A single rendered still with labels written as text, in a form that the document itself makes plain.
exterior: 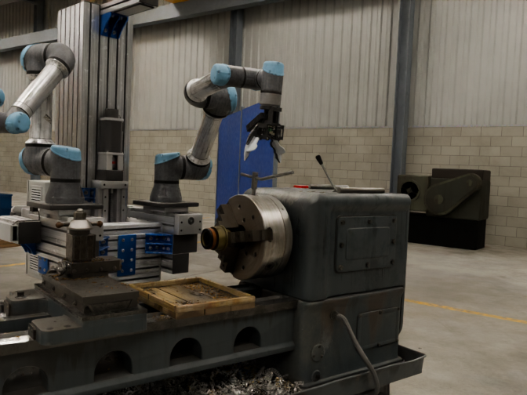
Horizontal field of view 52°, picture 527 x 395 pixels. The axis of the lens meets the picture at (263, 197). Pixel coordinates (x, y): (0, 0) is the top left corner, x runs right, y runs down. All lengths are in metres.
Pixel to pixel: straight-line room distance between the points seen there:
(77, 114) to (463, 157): 10.22
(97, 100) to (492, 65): 10.34
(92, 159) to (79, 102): 0.26
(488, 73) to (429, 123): 1.53
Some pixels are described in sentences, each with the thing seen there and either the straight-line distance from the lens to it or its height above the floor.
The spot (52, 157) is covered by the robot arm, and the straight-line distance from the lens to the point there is 2.30.
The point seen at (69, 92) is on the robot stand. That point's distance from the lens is 2.62.
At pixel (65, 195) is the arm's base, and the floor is 1.20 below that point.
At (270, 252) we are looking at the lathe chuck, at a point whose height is 1.04.
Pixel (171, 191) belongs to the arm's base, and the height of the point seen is 1.21.
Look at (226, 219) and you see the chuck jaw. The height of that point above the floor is 1.14.
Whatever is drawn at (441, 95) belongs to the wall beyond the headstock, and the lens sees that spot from 12.37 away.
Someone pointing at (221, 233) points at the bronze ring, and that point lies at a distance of 1.89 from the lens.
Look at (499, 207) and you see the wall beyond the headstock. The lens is 11.87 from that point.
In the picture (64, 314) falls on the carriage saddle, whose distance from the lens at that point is 1.65.
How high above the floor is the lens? 1.33
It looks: 3 degrees down
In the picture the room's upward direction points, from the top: 2 degrees clockwise
